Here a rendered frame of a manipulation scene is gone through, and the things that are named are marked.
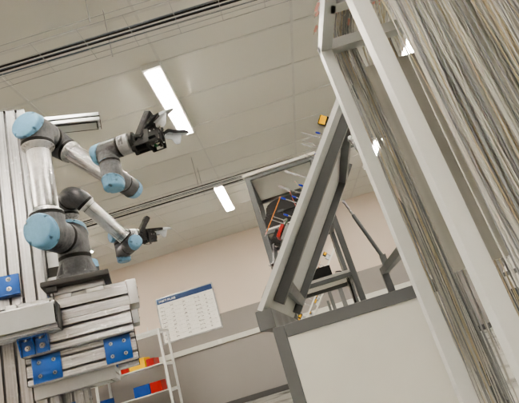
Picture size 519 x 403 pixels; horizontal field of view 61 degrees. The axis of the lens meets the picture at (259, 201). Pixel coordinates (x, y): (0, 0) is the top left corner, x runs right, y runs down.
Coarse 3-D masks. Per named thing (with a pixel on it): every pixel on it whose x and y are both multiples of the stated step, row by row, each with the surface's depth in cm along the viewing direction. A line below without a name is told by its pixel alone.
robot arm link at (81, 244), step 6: (72, 222) 164; (78, 222) 165; (78, 228) 164; (84, 228) 167; (78, 234) 161; (84, 234) 165; (78, 240) 161; (84, 240) 164; (72, 246) 159; (78, 246) 161; (84, 246) 163; (66, 252) 159; (72, 252) 159; (90, 252) 166
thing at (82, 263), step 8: (64, 256) 159; (72, 256) 159; (80, 256) 160; (88, 256) 163; (64, 264) 158; (72, 264) 157; (80, 264) 158; (88, 264) 161; (64, 272) 156; (72, 272) 155; (80, 272) 156; (88, 272) 158
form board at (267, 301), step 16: (352, 64) 163; (336, 112) 159; (336, 128) 172; (320, 144) 156; (320, 160) 159; (336, 176) 231; (304, 192) 152; (304, 208) 159; (320, 208) 207; (320, 224) 231; (288, 240) 148; (288, 256) 158; (304, 256) 207; (272, 272) 146; (304, 272) 230; (272, 288) 147; (272, 304) 158; (288, 304) 206
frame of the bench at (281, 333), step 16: (352, 304) 139; (368, 304) 138; (384, 304) 137; (464, 304) 134; (304, 320) 140; (320, 320) 139; (336, 320) 138; (288, 336) 139; (288, 352) 138; (288, 368) 136; (288, 384) 135; (496, 384) 126; (304, 400) 133; (496, 400) 125
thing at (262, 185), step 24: (264, 168) 288; (288, 168) 289; (264, 192) 326; (288, 192) 340; (264, 216) 337; (336, 216) 273; (264, 240) 275; (336, 240) 324; (312, 288) 264; (336, 288) 314; (360, 288) 258
